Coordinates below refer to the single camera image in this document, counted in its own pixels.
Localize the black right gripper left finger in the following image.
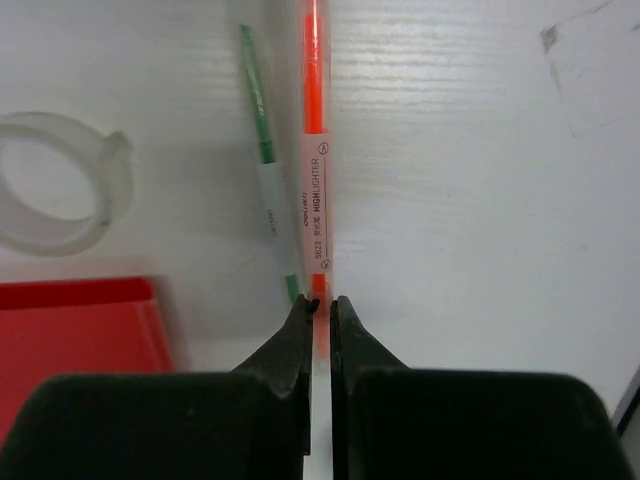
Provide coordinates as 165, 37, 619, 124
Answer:
1, 297, 315, 479

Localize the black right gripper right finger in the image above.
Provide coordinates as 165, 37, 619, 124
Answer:
330, 297, 633, 479

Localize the orange highlighter pen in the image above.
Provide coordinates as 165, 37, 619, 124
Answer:
300, 1, 334, 360

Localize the red plastic folder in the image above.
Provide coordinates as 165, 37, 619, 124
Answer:
1, 277, 174, 435

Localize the green highlighter pen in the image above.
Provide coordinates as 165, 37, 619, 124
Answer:
237, 23, 300, 303

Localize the clear tape roll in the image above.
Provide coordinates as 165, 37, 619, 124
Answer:
1, 112, 134, 257

